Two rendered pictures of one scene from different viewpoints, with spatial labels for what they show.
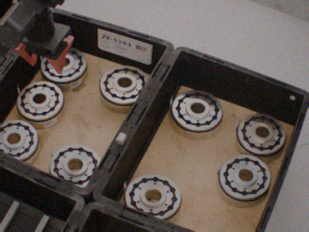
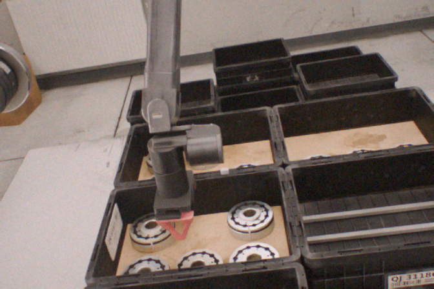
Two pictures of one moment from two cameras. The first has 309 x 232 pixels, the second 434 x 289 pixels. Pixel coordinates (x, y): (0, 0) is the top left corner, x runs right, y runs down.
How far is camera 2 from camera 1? 138 cm
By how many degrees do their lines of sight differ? 75
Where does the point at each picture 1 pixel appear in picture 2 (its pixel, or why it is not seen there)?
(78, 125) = (203, 246)
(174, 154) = not seen: hidden behind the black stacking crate
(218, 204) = (227, 162)
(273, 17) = not seen: outside the picture
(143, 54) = (118, 219)
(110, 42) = (112, 241)
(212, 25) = (10, 277)
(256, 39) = (24, 244)
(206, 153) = not seen: hidden behind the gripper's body
